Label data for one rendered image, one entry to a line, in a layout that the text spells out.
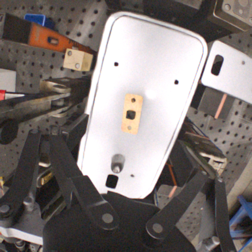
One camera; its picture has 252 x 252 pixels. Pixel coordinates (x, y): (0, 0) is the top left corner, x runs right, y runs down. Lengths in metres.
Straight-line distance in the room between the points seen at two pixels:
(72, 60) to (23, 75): 0.55
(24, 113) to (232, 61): 0.40
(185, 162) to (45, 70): 0.67
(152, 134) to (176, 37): 0.21
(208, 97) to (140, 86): 0.16
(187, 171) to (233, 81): 0.27
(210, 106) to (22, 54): 0.77
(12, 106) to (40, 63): 0.56
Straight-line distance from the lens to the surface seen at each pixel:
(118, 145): 0.36
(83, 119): 0.19
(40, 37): 0.23
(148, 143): 0.36
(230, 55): 0.38
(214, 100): 0.39
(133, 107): 0.31
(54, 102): 0.29
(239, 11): 0.34
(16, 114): 0.23
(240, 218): 2.55
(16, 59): 0.83
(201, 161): 0.33
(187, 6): 0.37
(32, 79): 0.78
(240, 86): 0.40
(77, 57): 0.27
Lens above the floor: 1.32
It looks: 70 degrees down
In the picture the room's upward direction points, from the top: 169 degrees counter-clockwise
